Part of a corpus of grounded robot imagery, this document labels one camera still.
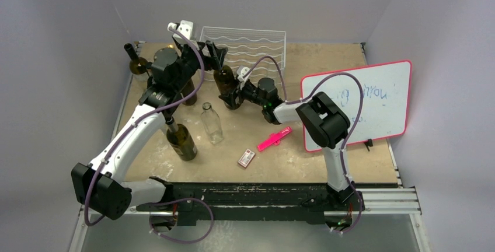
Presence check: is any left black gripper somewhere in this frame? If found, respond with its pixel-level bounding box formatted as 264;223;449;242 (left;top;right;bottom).
175;40;226;92

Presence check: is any green bottle silver cap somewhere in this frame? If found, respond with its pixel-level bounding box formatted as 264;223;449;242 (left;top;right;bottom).
214;65;240;110

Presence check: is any dark red gold-capped bottle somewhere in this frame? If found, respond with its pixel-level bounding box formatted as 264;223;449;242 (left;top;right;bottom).
167;44;198;107

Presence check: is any small clear bottle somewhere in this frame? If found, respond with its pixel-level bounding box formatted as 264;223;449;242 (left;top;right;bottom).
200;102;224;145

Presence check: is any green bottle brown label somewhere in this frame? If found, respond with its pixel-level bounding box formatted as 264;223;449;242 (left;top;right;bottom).
165;117;197;161

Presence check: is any green bottle cream label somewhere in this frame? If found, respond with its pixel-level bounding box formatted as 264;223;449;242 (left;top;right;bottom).
123;43;150;82

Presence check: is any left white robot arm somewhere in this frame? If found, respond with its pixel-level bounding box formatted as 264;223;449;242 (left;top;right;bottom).
71;41;228;226

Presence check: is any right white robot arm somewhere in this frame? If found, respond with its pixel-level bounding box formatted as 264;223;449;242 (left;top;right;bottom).
220;78;355;209

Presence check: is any pink plastic clip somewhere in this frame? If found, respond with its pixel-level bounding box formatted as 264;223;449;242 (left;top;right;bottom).
257;127;292;152

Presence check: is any small red white card box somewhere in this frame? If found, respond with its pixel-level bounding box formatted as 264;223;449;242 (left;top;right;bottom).
238;149;256;168

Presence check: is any pink-framed whiteboard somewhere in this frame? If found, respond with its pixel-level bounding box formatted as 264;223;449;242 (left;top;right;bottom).
300;60;412;145

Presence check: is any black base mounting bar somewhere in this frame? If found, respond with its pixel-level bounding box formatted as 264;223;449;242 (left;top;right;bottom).
137;182;364;228

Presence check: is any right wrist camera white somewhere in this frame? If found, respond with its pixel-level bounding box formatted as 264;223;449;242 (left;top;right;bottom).
236;66;251;90

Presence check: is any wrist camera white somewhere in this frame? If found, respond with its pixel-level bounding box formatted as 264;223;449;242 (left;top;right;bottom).
167;20;194;40
236;66;251;90

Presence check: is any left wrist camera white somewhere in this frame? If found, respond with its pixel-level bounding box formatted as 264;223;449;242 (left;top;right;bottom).
167;20;194;40

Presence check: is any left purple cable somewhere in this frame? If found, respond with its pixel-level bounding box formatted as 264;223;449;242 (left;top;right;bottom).
83;30;216;245

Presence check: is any purple cable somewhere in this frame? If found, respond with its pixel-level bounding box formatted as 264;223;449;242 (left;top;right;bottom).
243;55;366;236
83;30;216;245

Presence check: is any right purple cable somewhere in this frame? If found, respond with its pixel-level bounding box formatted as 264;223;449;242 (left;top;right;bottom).
243;55;366;236

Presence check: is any aluminium table edge rail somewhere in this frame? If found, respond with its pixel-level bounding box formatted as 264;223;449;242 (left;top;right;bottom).
77;41;146;220

